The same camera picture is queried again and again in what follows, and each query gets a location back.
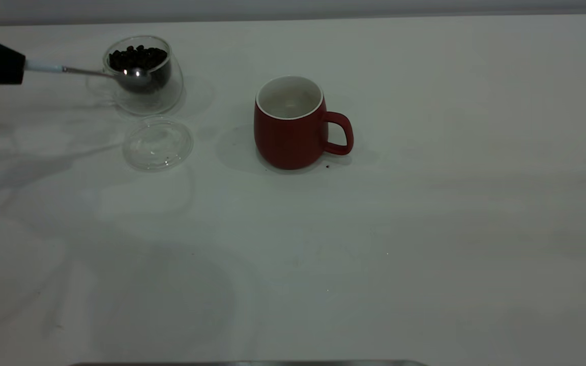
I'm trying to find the metal spoon with white handle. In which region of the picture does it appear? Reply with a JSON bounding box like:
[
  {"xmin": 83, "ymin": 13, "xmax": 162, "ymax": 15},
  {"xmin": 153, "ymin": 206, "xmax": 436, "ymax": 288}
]
[{"xmin": 23, "ymin": 60, "xmax": 152, "ymax": 87}]

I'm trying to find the red ceramic mug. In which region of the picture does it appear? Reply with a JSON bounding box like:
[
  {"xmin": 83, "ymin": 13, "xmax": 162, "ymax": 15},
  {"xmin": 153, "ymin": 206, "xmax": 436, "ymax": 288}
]
[{"xmin": 253, "ymin": 76, "xmax": 355, "ymax": 170}]

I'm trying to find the dark coffee beans pile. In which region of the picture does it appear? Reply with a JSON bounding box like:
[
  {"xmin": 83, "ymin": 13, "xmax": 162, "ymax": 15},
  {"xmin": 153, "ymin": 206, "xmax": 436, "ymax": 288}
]
[{"xmin": 108, "ymin": 45, "xmax": 172, "ymax": 94}]

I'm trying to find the round clear glass lid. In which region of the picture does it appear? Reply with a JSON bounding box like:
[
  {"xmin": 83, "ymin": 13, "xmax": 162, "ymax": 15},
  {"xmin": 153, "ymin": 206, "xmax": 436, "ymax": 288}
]
[{"xmin": 122, "ymin": 115, "xmax": 194, "ymax": 172}]

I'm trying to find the clear double-wall glass cup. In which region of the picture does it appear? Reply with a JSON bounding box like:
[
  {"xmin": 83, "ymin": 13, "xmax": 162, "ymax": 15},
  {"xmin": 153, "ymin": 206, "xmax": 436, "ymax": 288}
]
[{"xmin": 85, "ymin": 36, "xmax": 184, "ymax": 116}]

